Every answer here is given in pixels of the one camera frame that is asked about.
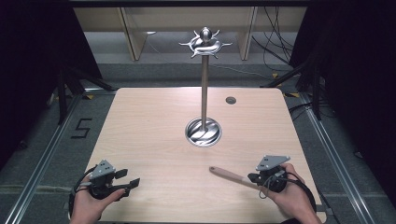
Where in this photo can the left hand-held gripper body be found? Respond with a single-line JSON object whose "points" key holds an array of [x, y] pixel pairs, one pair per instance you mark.
{"points": [[101, 174]]}

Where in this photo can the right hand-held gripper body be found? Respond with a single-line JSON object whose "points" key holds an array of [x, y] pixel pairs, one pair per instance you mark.
{"points": [[271, 169]]}

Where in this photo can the wooden stick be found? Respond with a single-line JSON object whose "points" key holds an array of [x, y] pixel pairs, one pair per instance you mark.
{"points": [[230, 176]]}

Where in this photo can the metal utensil stand with hooks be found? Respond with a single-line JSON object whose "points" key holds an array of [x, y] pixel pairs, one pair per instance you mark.
{"points": [[204, 93]]}

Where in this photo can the person's left hand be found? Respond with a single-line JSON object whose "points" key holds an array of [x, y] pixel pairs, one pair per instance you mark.
{"points": [[90, 207]]}

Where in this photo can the person's right hand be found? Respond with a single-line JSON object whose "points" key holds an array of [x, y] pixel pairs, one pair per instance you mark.
{"points": [[291, 199]]}

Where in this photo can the grey table grommet hole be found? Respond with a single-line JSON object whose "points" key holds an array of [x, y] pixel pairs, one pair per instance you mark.
{"points": [[230, 100]]}

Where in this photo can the black tripod stand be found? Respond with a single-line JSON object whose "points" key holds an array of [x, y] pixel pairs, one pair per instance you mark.
{"points": [[63, 93], [314, 84]]}

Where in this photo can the light wooden shelf unit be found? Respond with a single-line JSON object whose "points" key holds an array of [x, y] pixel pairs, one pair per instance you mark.
{"points": [[137, 31]]}

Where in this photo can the aluminium floor rail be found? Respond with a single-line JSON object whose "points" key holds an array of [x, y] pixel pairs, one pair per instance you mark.
{"points": [[336, 161], [40, 161]]}

